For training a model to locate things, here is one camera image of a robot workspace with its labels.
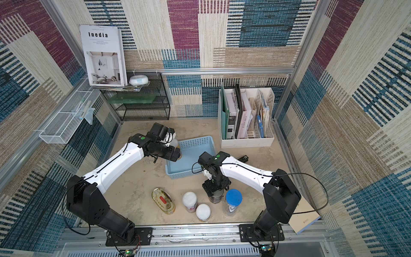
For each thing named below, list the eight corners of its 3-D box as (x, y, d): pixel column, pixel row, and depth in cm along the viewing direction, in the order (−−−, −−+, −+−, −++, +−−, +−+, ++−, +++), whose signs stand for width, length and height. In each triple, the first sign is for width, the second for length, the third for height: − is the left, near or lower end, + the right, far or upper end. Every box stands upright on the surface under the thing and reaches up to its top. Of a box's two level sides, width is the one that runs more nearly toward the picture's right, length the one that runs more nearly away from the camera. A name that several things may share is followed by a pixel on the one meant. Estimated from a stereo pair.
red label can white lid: (184, 212, 81) (181, 206, 73) (185, 199, 86) (182, 191, 77) (197, 212, 81) (196, 206, 73) (198, 199, 86) (197, 191, 77)
